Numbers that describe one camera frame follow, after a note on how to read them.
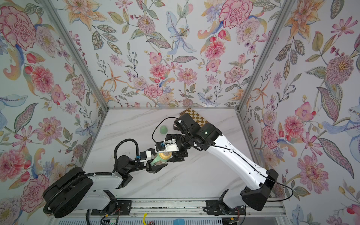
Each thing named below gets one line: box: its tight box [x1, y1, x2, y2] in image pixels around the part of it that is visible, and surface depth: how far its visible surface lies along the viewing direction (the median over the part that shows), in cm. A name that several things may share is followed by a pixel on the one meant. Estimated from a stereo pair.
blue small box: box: [172, 218, 186, 225], surface depth 72 cm
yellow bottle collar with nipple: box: [158, 151, 173, 160], surface depth 64 cm
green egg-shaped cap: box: [159, 125, 169, 135], surface depth 108 cm
